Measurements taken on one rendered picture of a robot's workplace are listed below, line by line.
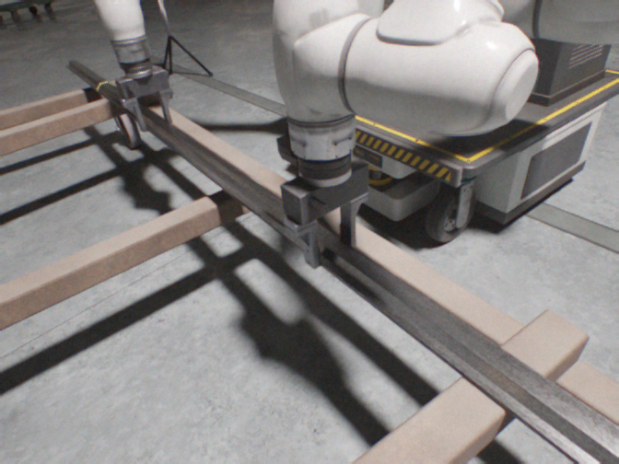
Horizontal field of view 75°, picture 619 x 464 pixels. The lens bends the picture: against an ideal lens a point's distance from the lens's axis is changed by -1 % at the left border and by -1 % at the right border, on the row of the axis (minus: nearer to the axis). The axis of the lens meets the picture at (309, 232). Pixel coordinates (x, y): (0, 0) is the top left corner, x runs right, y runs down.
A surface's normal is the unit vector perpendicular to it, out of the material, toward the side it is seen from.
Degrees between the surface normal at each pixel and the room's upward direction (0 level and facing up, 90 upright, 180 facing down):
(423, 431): 0
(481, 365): 75
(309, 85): 96
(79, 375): 0
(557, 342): 0
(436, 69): 65
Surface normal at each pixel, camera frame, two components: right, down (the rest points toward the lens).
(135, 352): -0.08, -0.79
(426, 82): -0.62, 0.31
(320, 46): -0.47, 0.22
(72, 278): 0.61, 0.43
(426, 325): -0.78, 0.21
